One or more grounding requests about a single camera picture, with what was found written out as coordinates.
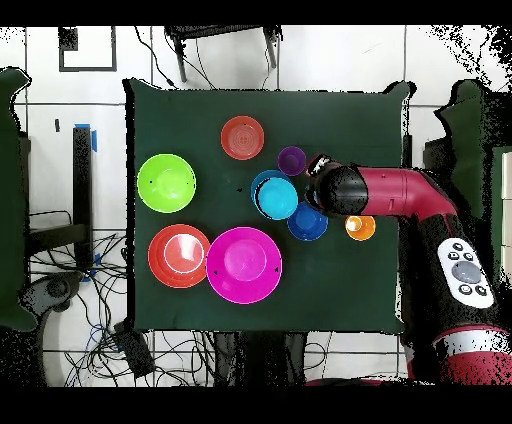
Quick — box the purple plastic cup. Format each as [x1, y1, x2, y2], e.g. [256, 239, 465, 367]
[276, 145, 308, 178]

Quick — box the small cyan bowl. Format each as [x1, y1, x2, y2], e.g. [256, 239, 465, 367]
[256, 176, 300, 222]

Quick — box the small dark blue bowl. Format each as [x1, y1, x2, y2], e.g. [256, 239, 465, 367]
[286, 200, 330, 242]

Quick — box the medium blue bowl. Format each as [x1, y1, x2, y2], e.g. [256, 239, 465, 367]
[250, 169, 293, 215]

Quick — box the small orange bowl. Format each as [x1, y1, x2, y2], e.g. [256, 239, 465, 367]
[220, 115, 266, 162]

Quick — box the large pink bowl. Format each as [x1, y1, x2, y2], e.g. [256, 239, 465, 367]
[205, 226, 284, 305]

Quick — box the dark green table cloth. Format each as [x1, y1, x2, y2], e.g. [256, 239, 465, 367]
[122, 77, 415, 335]

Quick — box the orange plastic cup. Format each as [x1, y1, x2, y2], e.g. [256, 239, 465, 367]
[344, 214, 377, 242]

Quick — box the green covered side table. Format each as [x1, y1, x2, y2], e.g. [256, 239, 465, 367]
[433, 78, 512, 281]
[0, 66, 39, 332]

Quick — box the large lime green bowl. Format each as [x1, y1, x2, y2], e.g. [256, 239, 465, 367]
[136, 153, 198, 214]

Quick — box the large red-orange bowl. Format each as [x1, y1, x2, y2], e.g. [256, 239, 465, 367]
[147, 223, 212, 290]

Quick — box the blue tape strip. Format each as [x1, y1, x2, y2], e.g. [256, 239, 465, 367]
[74, 123, 98, 153]

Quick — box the black metal stand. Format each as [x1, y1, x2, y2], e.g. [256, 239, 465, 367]
[23, 124, 95, 275]

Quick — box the black power strip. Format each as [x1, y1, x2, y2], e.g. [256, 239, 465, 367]
[113, 321, 156, 379]

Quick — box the grey chair base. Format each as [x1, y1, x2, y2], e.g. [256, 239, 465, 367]
[15, 271, 85, 317]

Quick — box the black floor cable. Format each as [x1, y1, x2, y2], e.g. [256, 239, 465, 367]
[133, 25, 178, 89]

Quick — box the tangle of floor cables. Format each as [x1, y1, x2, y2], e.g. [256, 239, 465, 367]
[19, 231, 217, 387]

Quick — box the black square floor frame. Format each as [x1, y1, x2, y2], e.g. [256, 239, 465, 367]
[58, 26, 118, 73]

